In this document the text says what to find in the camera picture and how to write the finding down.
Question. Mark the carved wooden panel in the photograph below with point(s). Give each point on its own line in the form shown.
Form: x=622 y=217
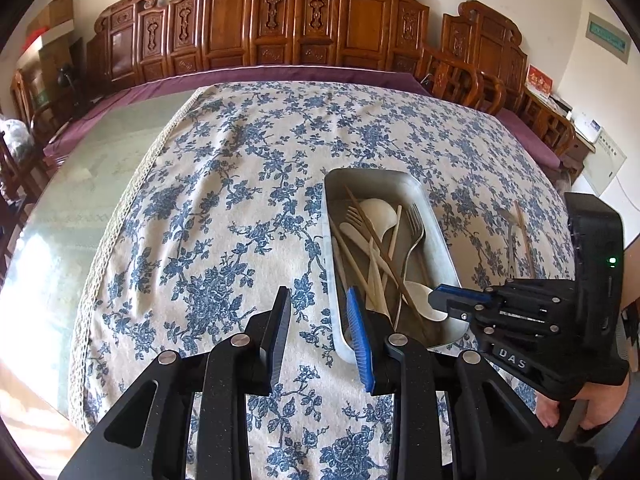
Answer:
x=485 y=45
x=125 y=45
x=365 y=20
x=230 y=25

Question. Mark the white desktop device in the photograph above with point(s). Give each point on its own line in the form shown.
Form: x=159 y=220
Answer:
x=590 y=127

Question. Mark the white wall box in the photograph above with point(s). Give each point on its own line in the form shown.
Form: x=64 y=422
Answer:
x=605 y=170

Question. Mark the white and red box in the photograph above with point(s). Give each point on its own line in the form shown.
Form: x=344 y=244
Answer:
x=55 y=37

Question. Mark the person's right hand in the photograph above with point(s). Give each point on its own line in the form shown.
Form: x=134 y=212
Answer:
x=607 y=405

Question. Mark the wooden chopstick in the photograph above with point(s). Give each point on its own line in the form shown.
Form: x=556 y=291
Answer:
x=380 y=244
x=524 y=240
x=347 y=260
x=372 y=275
x=395 y=232

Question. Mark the cardboard boxes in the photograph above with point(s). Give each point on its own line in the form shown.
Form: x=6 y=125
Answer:
x=45 y=85

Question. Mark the red gift box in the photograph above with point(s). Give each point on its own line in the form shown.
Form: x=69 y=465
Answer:
x=541 y=80

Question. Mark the green wall sign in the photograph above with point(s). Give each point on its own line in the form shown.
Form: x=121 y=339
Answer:
x=607 y=37

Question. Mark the blue floral tablecloth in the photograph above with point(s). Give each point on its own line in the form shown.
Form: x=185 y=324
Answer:
x=225 y=210

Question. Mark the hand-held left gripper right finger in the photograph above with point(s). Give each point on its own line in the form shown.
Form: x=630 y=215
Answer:
x=360 y=340

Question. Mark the brown cardboard box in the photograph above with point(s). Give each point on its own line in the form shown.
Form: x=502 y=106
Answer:
x=55 y=10

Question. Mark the metal utensil tray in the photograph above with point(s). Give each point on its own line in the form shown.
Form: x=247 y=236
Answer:
x=380 y=180

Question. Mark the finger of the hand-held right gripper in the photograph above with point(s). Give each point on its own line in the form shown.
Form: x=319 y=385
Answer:
x=460 y=294
x=520 y=321

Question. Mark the carved wooden chair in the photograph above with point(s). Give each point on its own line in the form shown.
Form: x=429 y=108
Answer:
x=550 y=120
x=450 y=80

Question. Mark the clear plastic bag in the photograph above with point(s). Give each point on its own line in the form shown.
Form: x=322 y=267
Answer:
x=15 y=137

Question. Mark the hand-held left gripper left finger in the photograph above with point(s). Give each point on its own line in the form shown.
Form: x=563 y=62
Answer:
x=277 y=345

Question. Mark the dark wooden chair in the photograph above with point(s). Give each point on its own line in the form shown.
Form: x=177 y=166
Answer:
x=12 y=185

